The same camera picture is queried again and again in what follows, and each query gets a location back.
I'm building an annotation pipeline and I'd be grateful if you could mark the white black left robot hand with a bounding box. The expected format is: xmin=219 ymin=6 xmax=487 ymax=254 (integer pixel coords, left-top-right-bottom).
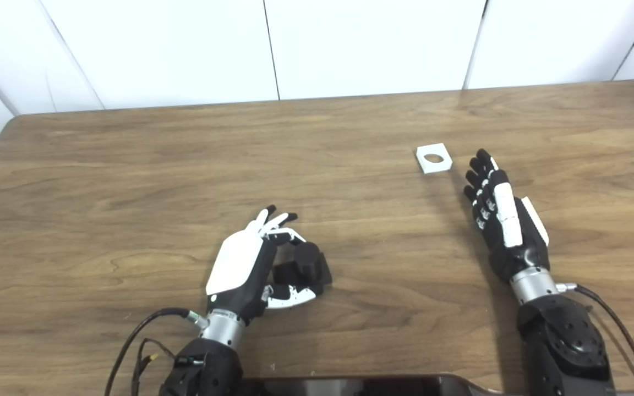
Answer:
xmin=206 ymin=205 xmax=318 ymax=325

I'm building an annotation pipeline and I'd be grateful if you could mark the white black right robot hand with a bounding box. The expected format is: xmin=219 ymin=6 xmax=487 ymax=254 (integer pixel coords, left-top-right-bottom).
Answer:
xmin=464 ymin=148 xmax=550 ymax=284

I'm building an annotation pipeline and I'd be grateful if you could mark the black peg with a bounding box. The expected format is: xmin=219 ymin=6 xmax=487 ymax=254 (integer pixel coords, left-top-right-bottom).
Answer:
xmin=272 ymin=241 xmax=332 ymax=300

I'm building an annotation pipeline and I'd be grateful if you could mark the white square piece with hole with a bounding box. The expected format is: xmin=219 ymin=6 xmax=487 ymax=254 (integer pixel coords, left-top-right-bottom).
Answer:
xmin=416 ymin=143 xmax=453 ymax=174

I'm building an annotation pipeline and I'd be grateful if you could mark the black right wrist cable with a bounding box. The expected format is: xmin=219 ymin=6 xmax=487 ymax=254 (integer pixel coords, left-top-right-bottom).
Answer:
xmin=556 ymin=283 xmax=634 ymax=396

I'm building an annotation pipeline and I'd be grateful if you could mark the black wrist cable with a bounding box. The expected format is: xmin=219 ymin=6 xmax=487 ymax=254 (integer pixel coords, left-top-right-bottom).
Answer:
xmin=104 ymin=308 xmax=209 ymax=396
xmin=556 ymin=283 xmax=634 ymax=396

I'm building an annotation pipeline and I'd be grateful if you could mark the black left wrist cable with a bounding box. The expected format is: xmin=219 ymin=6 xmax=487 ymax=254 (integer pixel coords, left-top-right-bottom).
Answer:
xmin=104 ymin=308 xmax=209 ymax=396

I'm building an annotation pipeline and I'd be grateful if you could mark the thin wire with yellow connector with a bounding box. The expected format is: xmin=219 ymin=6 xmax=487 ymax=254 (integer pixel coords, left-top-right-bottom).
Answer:
xmin=132 ymin=338 xmax=179 ymax=396

